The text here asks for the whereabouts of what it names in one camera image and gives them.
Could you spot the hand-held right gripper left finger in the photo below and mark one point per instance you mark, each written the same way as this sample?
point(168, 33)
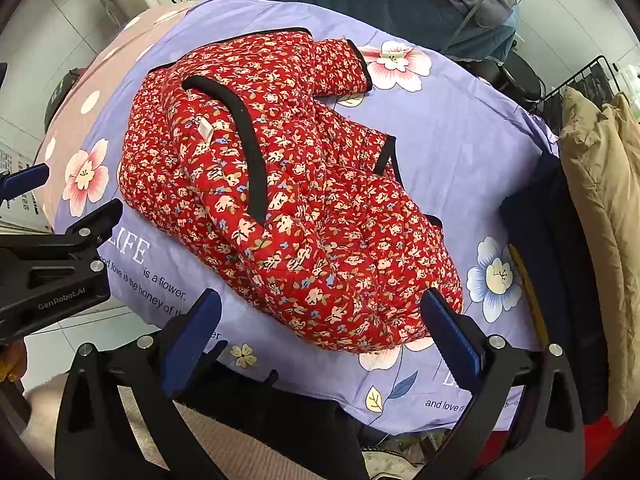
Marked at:
point(196, 340)

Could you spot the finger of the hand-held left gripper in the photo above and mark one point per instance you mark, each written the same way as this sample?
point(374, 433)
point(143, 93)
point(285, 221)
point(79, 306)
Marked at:
point(97, 217)
point(27, 179)

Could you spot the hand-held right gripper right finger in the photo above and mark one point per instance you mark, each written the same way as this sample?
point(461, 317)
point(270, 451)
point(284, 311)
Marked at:
point(450, 340)

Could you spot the red floral quilted jacket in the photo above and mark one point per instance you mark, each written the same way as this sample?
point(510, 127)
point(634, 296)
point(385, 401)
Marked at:
point(300, 210)

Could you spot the person's left forearm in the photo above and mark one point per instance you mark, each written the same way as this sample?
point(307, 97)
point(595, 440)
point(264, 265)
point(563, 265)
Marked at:
point(45, 420)

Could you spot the white printed box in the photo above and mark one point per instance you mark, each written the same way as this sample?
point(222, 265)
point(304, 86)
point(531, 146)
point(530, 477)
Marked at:
point(17, 220)

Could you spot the dark green object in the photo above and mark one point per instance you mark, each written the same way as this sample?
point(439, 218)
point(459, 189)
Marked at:
point(60, 97)

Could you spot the yellow cloth strip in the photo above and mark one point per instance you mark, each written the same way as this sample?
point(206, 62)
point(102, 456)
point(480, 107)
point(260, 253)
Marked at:
point(525, 290)

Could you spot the person's beige knit sweater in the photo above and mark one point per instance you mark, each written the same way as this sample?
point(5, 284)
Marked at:
point(240, 445)

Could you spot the red cloth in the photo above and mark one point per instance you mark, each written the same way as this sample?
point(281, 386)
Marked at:
point(500, 452)

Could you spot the pink polka dot quilt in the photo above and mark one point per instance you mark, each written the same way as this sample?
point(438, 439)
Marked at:
point(100, 75)

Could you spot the navy garment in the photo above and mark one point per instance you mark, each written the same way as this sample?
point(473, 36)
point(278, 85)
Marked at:
point(550, 260)

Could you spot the purple floral bedsheet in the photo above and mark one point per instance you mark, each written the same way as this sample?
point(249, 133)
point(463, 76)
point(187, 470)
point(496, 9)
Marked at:
point(440, 160)

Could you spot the beige down jacket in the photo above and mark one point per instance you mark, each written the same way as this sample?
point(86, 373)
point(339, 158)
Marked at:
point(600, 210)

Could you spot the black stool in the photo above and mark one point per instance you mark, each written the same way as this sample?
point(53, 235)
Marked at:
point(520, 80)

